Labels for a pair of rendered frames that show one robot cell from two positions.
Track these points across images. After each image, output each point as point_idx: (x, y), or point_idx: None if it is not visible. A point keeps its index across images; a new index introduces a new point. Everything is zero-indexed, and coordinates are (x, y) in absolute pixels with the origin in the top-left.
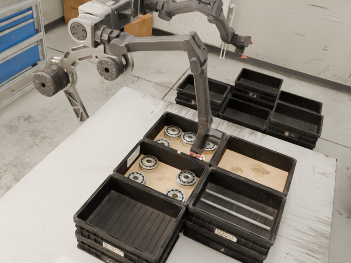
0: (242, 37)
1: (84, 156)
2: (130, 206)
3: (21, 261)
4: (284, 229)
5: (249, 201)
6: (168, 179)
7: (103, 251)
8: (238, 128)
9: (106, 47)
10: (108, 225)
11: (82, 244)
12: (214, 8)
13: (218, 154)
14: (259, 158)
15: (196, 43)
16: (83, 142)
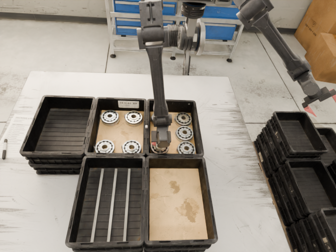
0: (306, 80)
1: (135, 89)
2: (84, 126)
3: (37, 101)
4: None
5: (138, 212)
6: (127, 138)
7: None
8: (258, 176)
9: (188, 18)
10: (61, 121)
11: None
12: (248, 3)
13: (166, 157)
14: (204, 203)
15: (152, 13)
16: (148, 83)
